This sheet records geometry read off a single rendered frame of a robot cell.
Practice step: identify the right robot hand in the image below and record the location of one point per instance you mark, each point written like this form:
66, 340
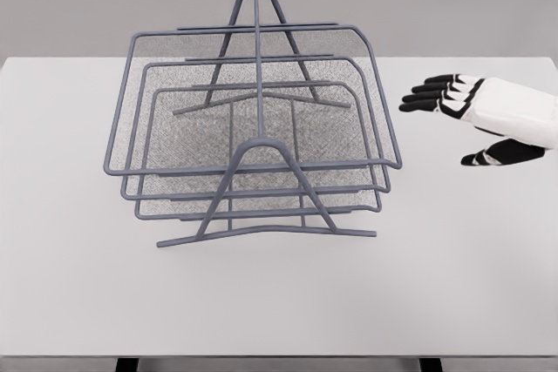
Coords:
510, 110

